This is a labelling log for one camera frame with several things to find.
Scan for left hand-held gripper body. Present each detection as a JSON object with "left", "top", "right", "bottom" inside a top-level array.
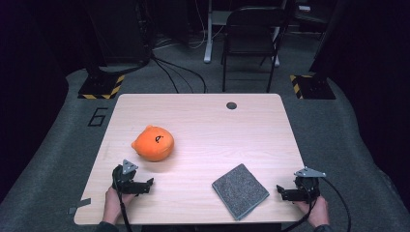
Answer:
[{"left": 111, "top": 159, "right": 150, "bottom": 195}]

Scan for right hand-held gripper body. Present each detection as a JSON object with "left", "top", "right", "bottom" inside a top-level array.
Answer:
[{"left": 281, "top": 165, "right": 327, "bottom": 203}]

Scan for orange plush toy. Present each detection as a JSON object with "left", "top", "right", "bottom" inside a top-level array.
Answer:
[{"left": 131, "top": 125, "right": 176, "bottom": 162}]

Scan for grey speckled cloth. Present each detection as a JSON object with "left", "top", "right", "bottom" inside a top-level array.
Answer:
[{"left": 211, "top": 162, "right": 271, "bottom": 222}]

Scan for person's left hand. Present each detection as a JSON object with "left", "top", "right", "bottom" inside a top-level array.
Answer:
[{"left": 102, "top": 186, "right": 137, "bottom": 226}]

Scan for person's right hand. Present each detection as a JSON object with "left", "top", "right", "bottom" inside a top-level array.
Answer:
[{"left": 294, "top": 194, "right": 331, "bottom": 229}]

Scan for grey tape strip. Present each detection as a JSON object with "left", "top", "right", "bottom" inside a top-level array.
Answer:
[{"left": 68, "top": 197, "right": 92, "bottom": 216}]

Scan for black stand hazard-striped base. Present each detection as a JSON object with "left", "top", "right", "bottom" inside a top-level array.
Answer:
[
  {"left": 289, "top": 0, "right": 343, "bottom": 101},
  {"left": 76, "top": 0, "right": 153, "bottom": 101}
]

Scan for black folding chair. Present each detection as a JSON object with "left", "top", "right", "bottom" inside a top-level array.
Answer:
[{"left": 220, "top": 5, "right": 288, "bottom": 94}]

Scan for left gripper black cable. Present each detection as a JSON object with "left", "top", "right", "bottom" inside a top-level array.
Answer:
[{"left": 113, "top": 180, "right": 133, "bottom": 232}]

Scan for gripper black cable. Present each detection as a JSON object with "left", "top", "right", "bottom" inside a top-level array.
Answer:
[
  {"left": 113, "top": 180, "right": 133, "bottom": 232},
  {"left": 279, "top": 176, "right": 353, "bottom": 232}
]

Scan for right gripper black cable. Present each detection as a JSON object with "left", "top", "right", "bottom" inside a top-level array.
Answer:
[{"left": 279, "top": 176, "right": 353, "bottom": 232}]

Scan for black floor cable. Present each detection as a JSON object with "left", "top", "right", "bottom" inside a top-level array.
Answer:
[
  {"left": 151, "top": 57, "right": 180, "bottom": 95},
  {"left": 151, "top": 55, "right": 208, "bottom": 95}
]

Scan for white floor cables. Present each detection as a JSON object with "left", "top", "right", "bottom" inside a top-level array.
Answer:
[{"left": 153, "top": 0, "right": 226, "bottom": 51}]

